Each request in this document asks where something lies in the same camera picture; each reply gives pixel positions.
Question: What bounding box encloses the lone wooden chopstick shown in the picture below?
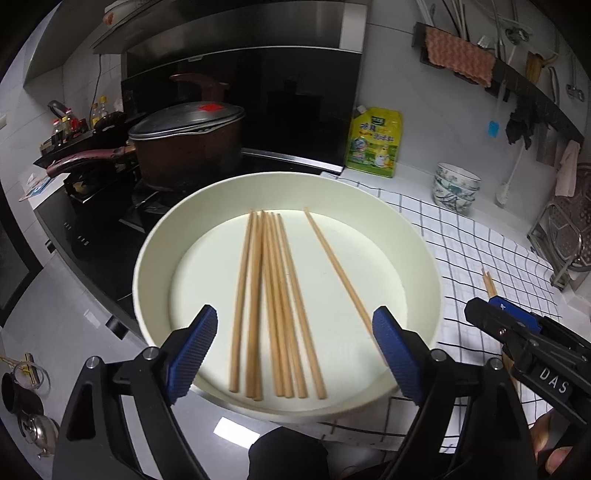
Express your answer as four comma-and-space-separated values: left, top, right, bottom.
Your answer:
302, 207, 387, 365

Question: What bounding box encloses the person's right hand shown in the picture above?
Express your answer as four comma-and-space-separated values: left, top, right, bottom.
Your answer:
530, 408, 590, 479

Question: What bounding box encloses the steel steamer tray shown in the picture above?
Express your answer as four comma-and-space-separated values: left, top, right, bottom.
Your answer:
544, 191, 590, 272

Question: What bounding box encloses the white dish brush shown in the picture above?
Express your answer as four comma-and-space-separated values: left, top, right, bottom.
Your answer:
495, 140, 526, 208

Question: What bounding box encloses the bottom floral porcelain bowl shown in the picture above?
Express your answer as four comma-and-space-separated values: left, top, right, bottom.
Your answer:
432, 183, 476, 214

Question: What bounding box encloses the floral porcelain bowl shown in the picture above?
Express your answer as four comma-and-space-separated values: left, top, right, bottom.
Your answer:
435, 174, 479, 200
436, 163, 481, 190
432, 183, 476, 214

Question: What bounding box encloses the pink hanging towel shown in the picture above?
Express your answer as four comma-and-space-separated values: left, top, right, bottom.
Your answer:
554, 140, 580, 198

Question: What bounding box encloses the middle floral porcelain bowl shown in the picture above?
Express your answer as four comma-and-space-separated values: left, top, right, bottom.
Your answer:
435, 174, 479, 200

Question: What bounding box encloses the top floral porcelain bowl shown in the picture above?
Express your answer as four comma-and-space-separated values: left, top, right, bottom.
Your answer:
436, 163, 481, 190

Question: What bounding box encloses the black gas stove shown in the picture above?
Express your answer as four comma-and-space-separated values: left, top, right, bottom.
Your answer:
34, 174, 187, 342

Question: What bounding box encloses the large white round bowl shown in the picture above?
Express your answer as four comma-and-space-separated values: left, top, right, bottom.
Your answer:
132, 172, 444, 423

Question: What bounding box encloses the blue silicone spatula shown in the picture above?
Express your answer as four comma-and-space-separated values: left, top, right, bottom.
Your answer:
487, 93, 502, 138

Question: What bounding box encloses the black hanging rag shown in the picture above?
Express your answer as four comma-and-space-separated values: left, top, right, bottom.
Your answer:
505, 97, 541, 150

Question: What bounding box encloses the dark pot with lid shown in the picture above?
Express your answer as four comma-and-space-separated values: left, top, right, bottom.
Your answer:
129, 101, 245, 190

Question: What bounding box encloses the yellow green seasoning pouch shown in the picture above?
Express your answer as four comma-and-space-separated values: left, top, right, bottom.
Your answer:
345, 105, 404, 178

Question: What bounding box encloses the orange dish cloth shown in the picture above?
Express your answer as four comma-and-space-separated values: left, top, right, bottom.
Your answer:
426, 26, 496, 88

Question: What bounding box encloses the condiment bottles cluster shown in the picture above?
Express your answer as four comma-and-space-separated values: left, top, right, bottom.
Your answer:
48, 95, 109, 147

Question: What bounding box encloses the black range hood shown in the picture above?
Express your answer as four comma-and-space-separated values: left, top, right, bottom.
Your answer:
93, 1, 370, 174

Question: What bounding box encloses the black wall rail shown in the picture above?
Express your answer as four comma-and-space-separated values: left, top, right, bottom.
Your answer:
412, 22, 585, 146

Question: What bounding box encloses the red handled pan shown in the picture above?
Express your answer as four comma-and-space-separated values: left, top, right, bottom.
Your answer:
46, 145, 135, 178

